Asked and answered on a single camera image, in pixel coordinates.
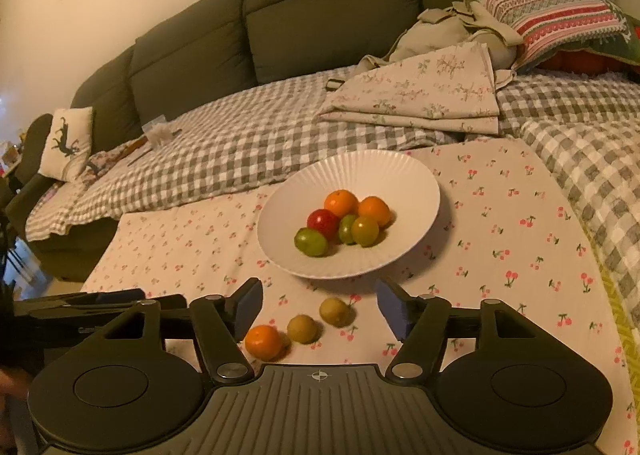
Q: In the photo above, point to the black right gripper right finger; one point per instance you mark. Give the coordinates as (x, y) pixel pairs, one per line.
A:
(420, 325)

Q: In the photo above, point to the olive green citrus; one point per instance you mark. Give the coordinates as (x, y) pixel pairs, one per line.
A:
(365, 231)

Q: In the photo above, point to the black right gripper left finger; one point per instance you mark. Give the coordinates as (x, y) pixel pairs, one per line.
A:
(219, 325)

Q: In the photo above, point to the red tomato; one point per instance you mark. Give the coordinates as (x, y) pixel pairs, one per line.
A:
(325, 222)

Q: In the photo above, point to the cherry print tablecloth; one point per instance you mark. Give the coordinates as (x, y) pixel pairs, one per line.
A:
(473, 221)

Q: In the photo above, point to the yellow-brown kiwi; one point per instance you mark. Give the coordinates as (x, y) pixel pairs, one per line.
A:
(302, 329)
(335, 312)

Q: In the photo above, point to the white ribbed plate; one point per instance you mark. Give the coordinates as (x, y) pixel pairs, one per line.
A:
(408, 187)

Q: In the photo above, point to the dark green sofa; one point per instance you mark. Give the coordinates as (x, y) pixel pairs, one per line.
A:
(134, 60)

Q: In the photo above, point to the small green lime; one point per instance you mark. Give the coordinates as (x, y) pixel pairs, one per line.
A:
(345, 229)

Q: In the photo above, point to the white embroidered pillow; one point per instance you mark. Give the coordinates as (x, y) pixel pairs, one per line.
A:
(68, 144)

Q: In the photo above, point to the orange mandarin back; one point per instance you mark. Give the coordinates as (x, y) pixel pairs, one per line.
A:
(341, 202)

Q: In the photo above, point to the orange mandarin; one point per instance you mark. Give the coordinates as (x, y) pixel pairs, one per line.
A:
(264, 343)
(341, 202)
(375, 208)

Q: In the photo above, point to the clear plastic packet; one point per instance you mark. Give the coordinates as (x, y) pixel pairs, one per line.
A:
(159, 132)

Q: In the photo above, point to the grey checked blanket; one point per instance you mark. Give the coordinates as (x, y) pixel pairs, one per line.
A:
(586, 130)

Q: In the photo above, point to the large green citrus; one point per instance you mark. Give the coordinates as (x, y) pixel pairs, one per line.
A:
(311, 242)

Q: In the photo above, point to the folded floral cloth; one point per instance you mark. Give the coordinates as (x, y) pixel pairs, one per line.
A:
(449, 90)

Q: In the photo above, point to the red cushion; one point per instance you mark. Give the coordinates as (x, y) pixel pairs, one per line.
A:
(582, 62)

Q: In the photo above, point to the floral cloth left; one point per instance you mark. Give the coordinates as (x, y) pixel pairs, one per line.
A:
(102, 162)

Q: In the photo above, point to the beige crumpled bag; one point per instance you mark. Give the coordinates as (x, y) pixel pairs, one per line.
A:
(465, 21)

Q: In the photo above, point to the left hand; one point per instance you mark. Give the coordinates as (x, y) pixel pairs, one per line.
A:
(14, 382)

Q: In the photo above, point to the striped knitted pillow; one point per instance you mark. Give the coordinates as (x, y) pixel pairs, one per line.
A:
(546, 25)

